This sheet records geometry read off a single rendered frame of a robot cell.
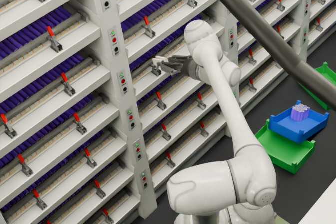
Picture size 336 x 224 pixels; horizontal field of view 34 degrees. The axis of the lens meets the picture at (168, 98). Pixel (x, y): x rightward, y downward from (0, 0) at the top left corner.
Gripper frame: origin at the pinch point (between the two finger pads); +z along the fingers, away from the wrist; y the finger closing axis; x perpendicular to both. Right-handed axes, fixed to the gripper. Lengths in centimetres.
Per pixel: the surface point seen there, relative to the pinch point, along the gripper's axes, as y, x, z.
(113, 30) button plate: -20.2, 26.5, -5.9
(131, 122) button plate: -21.2, -18.8, 5.7
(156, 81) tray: -3.1, -9.0, 3.6
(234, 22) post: 52, -10, 4
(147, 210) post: -23, -77, 21
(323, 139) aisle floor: 74, -92, -18
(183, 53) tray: 17.4, -7.0, 5.4
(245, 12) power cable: -77, 73, -125
